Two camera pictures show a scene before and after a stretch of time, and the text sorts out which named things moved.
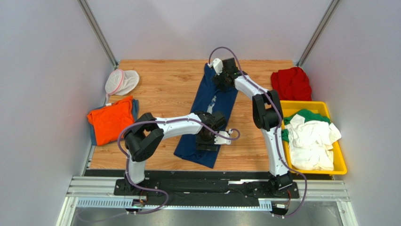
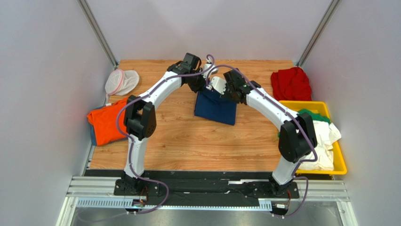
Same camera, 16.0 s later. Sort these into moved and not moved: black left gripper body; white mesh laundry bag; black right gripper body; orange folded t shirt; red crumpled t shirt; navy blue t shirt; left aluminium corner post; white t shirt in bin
Moved: navy blue t shirt; black right gripper body; black left gripper body
Not moved: white mesh laundry bag; orange folded t shirt; left aluminium corner post; red crumpled t shirt; white t shirt in bin
